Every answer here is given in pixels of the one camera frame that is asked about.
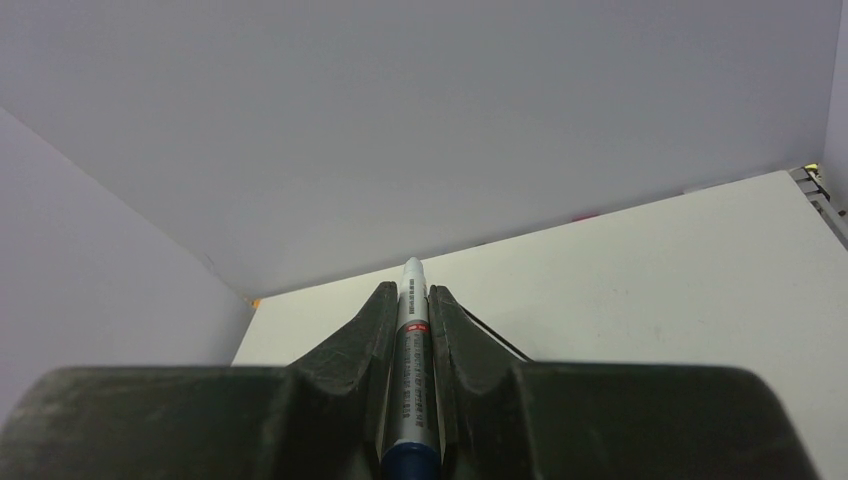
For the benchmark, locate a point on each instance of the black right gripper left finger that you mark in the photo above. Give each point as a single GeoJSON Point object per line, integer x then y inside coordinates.
{"type": "Point", "coordinates": [317, 418]}

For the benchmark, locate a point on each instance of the black framed whiteboard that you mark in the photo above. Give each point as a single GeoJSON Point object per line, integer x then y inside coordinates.
{"type": "Point", "coordinates": [498, 338]}

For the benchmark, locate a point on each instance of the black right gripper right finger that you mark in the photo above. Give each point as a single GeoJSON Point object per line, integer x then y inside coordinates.
{"type": "Point", "coordinates": [508, 417]}

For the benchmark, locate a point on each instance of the aluminium frame rail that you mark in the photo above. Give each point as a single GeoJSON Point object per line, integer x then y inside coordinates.
{"type": "Point", "coordinates": [810, 182]}

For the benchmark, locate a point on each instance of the white marker pen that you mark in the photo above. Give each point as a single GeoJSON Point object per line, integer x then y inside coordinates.
{"type": "Point", "coordinates": [411, 441]}

